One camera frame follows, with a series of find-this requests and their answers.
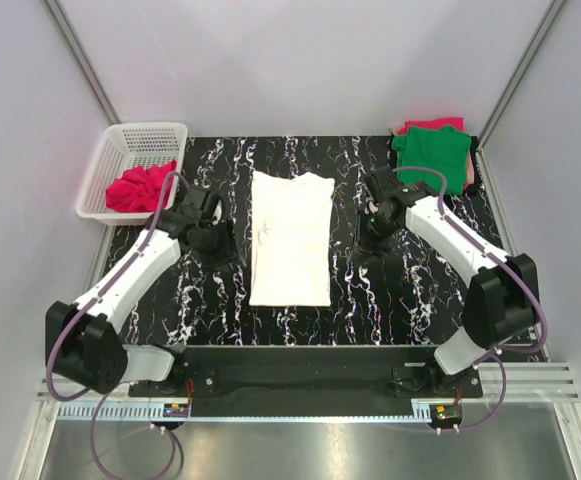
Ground white printed t-shirt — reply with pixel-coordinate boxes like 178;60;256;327
249;171;335;307

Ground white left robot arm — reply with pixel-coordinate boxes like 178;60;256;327
45;186;237;395

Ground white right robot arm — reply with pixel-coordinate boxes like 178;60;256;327
354;167;546;385

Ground crumpled pink t-shirt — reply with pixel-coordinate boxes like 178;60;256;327
105;161;176;213

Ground folded green t-shirt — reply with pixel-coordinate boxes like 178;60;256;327
391;126;472;195

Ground folded peach t-shirt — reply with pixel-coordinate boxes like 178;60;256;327
464;150;476;190

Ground black marble pattern mat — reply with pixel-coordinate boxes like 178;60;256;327
121;136;466;346

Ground white plastic basket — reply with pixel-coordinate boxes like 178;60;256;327
75;121;189;229

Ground folded red t-shirt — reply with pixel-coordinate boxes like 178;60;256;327
394;117;464;135

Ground left controller board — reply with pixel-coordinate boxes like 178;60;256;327
163;403;189;418

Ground controller board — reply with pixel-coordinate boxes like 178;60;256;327
163;403;189;418
432;404;463;423

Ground right controller board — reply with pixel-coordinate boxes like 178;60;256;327
432;404;463;423

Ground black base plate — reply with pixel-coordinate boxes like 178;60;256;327
129;346;483;421

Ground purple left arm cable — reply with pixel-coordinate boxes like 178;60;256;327
44;172;189;480

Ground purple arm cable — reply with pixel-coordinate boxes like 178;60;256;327
44;172;189;480
384;167;544;434

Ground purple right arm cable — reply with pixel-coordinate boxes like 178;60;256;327
384;167;544;434

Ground aluminium rail frame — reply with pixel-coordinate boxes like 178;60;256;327
18;348;581;479

